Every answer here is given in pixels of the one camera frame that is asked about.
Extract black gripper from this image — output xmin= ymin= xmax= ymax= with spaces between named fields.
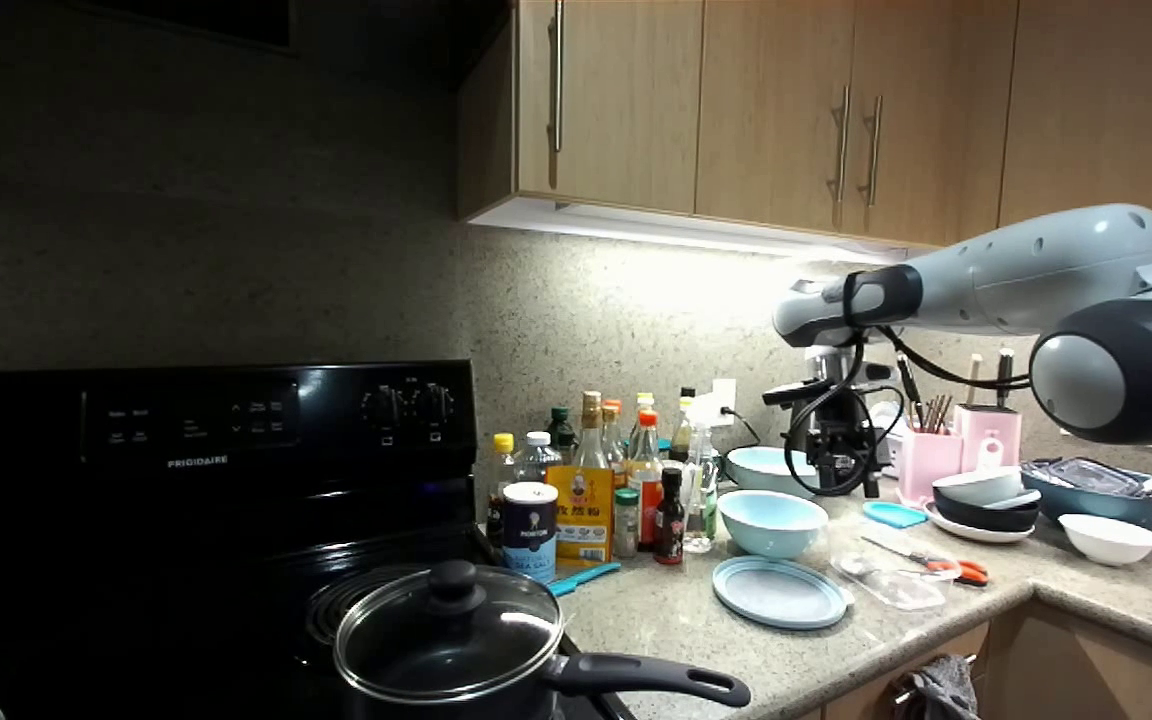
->
xmin=803 ymin=395 xmax=892 ymax=500

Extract large light blue bowl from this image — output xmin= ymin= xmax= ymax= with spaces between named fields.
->
xmin=722 ymin=444 xmax=829 ymax=500

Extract medium light blue bowl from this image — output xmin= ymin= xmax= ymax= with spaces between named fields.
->
xmin=716 ymin=490 xmax=833 ymax=566

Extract clear glass container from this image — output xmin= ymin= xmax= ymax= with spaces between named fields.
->
xmin=829 ymin=545 xmax=952 ymax=615

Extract gray stacked bowl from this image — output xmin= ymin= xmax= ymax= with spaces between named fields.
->
xmin=930 ymin=466 xmax=1028 ymax=505

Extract dark stacked bowl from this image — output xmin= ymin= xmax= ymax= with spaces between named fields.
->
xmin=930 ymin=485 xmax=1049 ymax=535

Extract white bowl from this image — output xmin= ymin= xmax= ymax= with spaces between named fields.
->
xmin=1057 ymin=513 xmax=1152 ymax=573

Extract teal sponge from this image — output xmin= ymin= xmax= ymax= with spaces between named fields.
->
xmin=858 ymin=495 xmax=930 ymax=531

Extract pink utensil holder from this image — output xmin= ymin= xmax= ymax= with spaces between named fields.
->
xmin=892 ymin=391 xmax=967 ymax=509

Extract light blue plate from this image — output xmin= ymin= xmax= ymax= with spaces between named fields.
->
xmin=709 ymin=553 xmax=855 ymax=637

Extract pink knife block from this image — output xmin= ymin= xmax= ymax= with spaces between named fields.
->
xmin=952 ymin=348 xmax=1028 ymax=477

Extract spray bottle green label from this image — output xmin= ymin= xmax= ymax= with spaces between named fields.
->
xmin=673 ymin=383 xmax=722 ymax=562

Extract dark bottle red label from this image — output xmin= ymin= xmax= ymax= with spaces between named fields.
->
xmin=651 ymin=462 xmax=689 ymax=573

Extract orange cap sauce bottle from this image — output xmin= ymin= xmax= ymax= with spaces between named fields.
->
xmin=595 ymin=395 xmax=626 ymax=472
xmin=626 ymin=389 xmax=662 ymax=466

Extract small green cap jar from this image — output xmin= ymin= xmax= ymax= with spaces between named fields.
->
xmin=613 ymin=485 xmax=645 ymax=566

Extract blue dish tray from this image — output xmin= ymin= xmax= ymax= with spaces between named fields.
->
xmin=1018 ymin=457 xmax=1152 ymax=535

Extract tall yellow label bottle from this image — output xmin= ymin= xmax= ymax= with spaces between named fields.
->
xmin=549 ymin=389 xmax=618 ymax=577

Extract teal utensil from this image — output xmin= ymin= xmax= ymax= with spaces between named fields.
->
xmin=549 ymin=555 xmax=626 ymax=599

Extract green cap bottle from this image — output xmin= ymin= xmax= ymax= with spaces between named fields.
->
xmin=542 ymin=405 xmax=578 ymax=467

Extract under cabinet light strip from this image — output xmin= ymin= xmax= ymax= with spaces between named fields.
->
xmin=466 ymin=197 xmax=930 ymax=270

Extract clear bottle white cap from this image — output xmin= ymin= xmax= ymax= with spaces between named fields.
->
xmin=520 ymin=429 xmax=569 ymax=492

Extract lower wood cabinet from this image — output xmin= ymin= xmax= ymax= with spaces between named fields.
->
xmin=789 ymin=598 xmax=1152 ymax=720

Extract blue white salt canister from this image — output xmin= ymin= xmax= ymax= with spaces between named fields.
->
xmin=497 ymin=477 xmax=565 ymax=587

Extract yellow cap bottle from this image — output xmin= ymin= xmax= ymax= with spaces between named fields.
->
xmin=483 ymin=429 xmax=522 ymax=545

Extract light wood cabinet door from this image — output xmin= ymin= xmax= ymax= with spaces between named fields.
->
xmin=1001 ymin=0 xmax=1152 ymax=233
xmin=691 ymin=0 xmax=858 ymax=233
xmin=852 ymin=0 xmax=1018 ymax=251
xmin=513 ymin=0 xmax=709 ymax=216

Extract black pot glass lid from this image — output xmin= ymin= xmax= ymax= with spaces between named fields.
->
xmin=326 ymin=555 xmax=754 ymax=720

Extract black kitchen stove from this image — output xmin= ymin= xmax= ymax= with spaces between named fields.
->
xmin=0 ymin=355 xmax=641 ymax=720

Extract dark range hood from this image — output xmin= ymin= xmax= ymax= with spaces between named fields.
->
xmin=81 ymin=0 xmax=513 ymax=86

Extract black power cord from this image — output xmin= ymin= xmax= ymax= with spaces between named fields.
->
xmin=727 ymin=405 xmax=766 ymax=453

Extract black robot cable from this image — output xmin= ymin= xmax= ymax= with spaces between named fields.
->
xmin=783 ymin=326 xmax=1031 ymax=500

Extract orange handled scissors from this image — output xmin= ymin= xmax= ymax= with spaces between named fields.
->
xmin=855 ymin=528 xmax=997 ymax=594

